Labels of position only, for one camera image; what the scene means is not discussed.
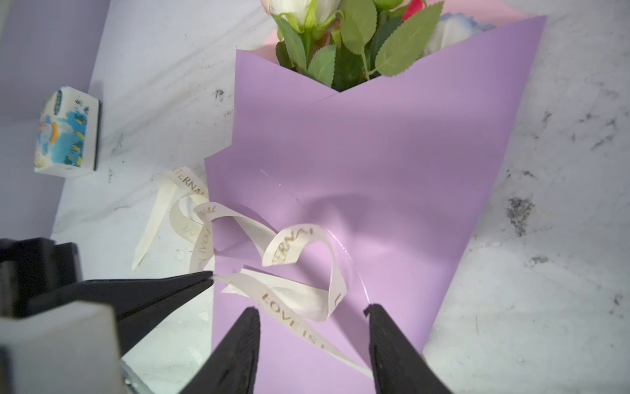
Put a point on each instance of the colourful tissue pack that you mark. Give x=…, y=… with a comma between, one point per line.
x=68, y=134

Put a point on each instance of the white blue fake flower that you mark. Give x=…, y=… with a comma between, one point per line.
x=452, y=29

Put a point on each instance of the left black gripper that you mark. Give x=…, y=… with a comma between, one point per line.
x=39, y=275

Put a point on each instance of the red pink fake rose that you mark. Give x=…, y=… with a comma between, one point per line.
x=413, y=8

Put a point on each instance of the cream fake rose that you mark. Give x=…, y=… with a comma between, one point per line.
x=303, y=14

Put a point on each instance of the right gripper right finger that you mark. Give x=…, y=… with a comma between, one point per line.
x=396, y=365

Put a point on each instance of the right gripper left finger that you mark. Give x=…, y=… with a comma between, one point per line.
x=232, y=367

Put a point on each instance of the cream ribbon strip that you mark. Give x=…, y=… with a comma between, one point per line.
x=183, y=199

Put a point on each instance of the purple pink wrapping paper sheet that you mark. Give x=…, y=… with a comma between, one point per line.
x=397, y=171

